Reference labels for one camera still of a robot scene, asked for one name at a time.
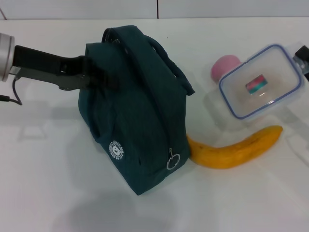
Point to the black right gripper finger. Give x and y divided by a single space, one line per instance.
303 54

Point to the dark teal lunch bag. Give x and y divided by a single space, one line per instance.
137 116

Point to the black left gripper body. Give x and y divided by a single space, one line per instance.
43 66

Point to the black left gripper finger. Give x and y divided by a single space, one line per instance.
103 78

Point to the yellow banana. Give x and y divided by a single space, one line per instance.
231 154

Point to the clear blue-rimmed food container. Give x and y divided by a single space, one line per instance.
260 84

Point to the pink peach toy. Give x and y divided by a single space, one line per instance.
223 67

